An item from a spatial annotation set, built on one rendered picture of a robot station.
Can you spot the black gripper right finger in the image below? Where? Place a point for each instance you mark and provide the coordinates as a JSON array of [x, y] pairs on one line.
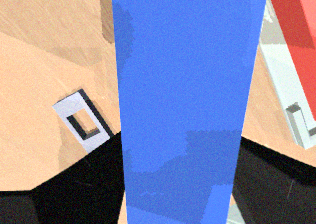
[[270, 187]]

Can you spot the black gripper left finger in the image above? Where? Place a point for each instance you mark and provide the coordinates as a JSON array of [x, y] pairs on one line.
[[90, 191]]

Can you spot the blue rectangular block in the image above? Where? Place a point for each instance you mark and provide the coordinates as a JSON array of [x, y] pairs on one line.
[[184, 70]]

